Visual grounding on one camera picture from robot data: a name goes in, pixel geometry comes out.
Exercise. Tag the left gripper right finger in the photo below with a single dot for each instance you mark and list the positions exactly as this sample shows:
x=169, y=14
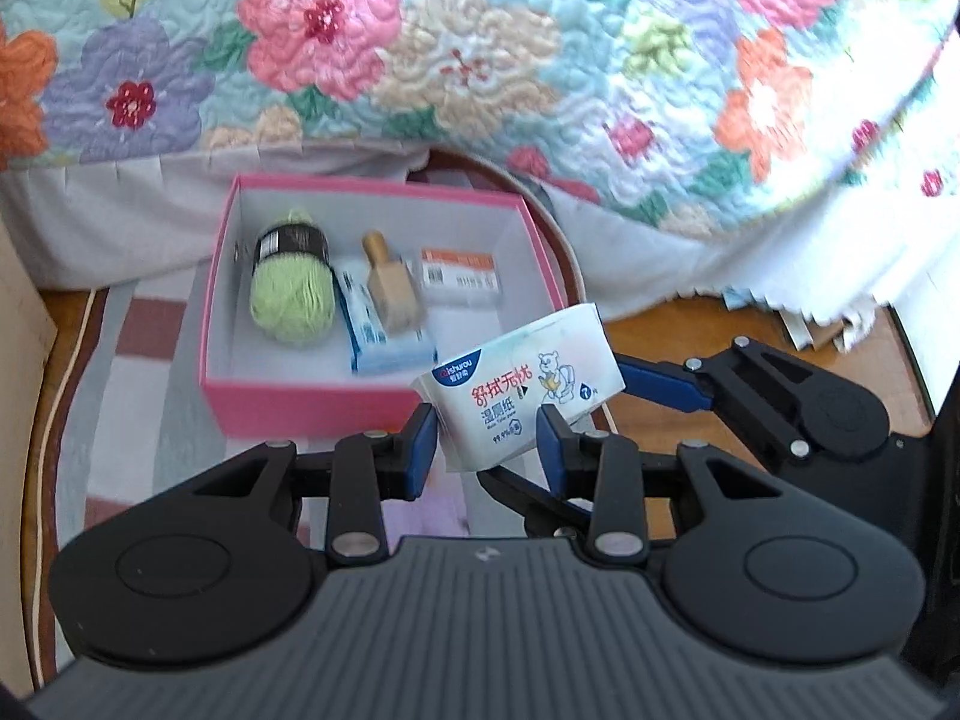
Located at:
x=606, y=470

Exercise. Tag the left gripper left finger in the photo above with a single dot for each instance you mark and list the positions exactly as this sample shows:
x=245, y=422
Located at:
x=367, y=469

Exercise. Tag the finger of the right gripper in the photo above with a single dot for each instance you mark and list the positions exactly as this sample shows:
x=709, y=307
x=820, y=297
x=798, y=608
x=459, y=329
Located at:
x=543, y=514
x=664, y=383

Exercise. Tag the blue white tissue pack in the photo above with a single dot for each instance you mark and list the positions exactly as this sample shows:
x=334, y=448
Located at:
x=374, y=351

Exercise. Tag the white wet wipes pack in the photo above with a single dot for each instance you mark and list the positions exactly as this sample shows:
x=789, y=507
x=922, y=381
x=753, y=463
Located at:
x=487, y=400

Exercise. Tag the wooden stamp bottle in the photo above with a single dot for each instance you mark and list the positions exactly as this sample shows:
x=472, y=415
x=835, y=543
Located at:
x=391, y=286

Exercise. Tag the purple plush toy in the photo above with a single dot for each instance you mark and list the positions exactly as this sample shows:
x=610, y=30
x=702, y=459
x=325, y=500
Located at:
x=428, y=516

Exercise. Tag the pink cardboard box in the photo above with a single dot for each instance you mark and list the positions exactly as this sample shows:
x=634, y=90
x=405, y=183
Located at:
x=263, y=389

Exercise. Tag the torn paper scraps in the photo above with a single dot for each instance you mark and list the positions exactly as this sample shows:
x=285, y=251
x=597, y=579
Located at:
x=854, y=323

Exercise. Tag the green yarn ball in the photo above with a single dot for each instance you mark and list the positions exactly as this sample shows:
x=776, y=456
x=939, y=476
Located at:
x=292, y=297

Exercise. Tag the white orange medicine box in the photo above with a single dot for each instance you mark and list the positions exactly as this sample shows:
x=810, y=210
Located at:
x=458, y=277

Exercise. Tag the striped oval rug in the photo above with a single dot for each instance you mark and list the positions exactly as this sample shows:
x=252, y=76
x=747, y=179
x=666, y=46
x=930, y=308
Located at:
x=127, y=420

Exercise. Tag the floral quilt bedspread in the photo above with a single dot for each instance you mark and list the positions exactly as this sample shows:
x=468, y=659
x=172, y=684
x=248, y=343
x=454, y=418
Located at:
x=697, y=116

